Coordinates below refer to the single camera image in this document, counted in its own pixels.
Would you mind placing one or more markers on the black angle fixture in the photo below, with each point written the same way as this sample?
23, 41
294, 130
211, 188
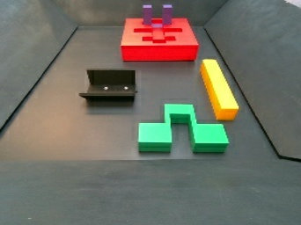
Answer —
109, 84

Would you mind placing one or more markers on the green zigzag block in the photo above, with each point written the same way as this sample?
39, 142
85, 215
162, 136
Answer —
206, 137

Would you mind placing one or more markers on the yellow long bar block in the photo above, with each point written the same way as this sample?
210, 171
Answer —
223, 103

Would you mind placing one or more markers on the red base block with slots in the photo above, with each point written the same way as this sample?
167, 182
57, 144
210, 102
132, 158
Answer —
152, 43

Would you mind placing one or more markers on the purple U-shaped block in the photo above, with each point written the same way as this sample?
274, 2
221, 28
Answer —
147, 20

